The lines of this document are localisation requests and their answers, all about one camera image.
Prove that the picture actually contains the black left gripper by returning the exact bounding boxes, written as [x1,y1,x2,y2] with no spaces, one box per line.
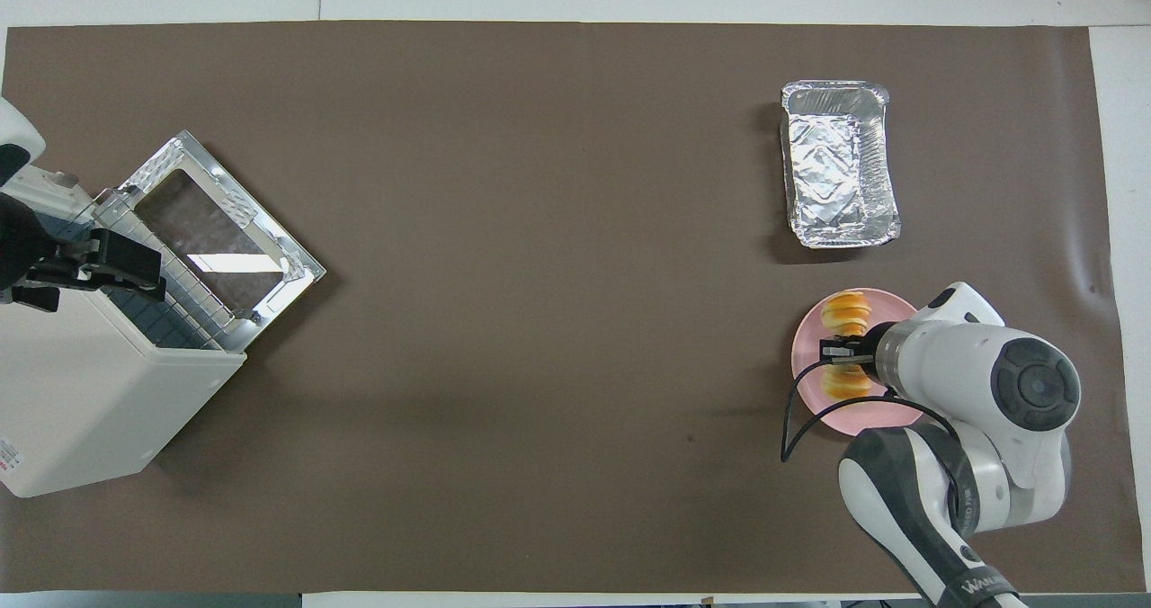
[0,191,168,313]

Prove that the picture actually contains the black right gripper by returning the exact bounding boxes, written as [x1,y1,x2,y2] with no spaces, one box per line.
[819,321,888,383]

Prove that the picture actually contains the golden sliced bread loaf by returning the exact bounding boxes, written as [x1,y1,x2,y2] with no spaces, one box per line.
[819,291,875,403]

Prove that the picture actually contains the aluminium foil tray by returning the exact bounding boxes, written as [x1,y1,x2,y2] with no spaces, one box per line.
[779,80,902,251]

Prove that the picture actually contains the cream toaster oven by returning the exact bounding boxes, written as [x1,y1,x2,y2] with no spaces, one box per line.
[0,165,249,500]

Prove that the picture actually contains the metal oven rack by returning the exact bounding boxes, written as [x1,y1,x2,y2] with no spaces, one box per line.
[88,196,239,350]

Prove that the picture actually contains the glass oven door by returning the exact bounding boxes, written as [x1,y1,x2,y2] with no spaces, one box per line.
[115,130,327,353]

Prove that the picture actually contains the pink round plate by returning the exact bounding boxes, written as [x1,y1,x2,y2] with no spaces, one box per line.
[790,288,929,439]

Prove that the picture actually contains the brown table mat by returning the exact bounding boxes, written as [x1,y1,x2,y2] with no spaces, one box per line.
[0,21,1121,595]

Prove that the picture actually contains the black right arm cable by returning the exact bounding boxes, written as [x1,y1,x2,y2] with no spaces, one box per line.
[780,356,965,537]

